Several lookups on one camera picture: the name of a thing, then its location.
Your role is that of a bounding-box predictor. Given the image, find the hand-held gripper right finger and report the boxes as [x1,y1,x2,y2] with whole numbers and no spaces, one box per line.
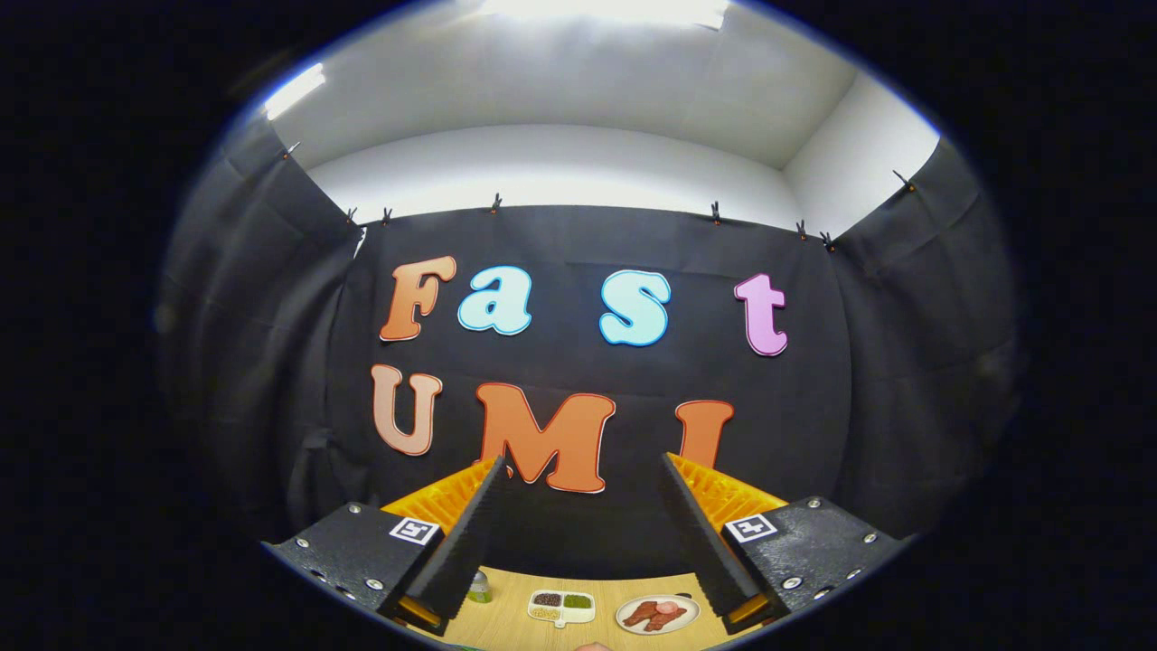
[660,452,909,637]

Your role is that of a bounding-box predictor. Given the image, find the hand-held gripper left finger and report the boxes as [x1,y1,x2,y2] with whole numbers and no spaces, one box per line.
[262,457,507,637]

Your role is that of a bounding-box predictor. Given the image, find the white oval plate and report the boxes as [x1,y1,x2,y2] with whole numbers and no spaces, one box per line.
[616,593,701,636]

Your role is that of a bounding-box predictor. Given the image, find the white divided tray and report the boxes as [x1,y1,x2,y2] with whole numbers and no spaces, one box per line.
[527,590,597,628]

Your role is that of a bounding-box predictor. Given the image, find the row of black cloth clips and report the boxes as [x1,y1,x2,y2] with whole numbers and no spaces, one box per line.
[282,140,916,252]

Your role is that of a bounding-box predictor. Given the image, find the wide ceiling light panel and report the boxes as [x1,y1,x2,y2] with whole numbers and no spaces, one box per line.
[479,0,729,30]

